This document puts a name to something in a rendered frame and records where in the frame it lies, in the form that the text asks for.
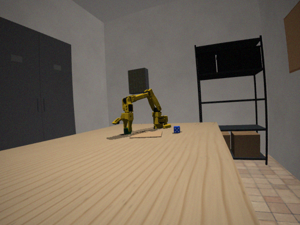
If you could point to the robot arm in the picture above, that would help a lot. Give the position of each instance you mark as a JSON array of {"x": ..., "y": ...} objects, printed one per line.
[{"x": 159, "y": 121}]

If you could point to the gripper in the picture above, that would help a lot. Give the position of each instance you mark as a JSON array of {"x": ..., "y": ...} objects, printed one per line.
[{"x": 127, "y": 118}]

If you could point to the blue die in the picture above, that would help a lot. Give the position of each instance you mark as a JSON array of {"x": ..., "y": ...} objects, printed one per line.
[{"x": 176, "y": 129}]

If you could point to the green die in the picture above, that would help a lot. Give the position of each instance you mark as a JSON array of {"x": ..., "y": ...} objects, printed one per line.
[{"x": 126, "y": 131}]

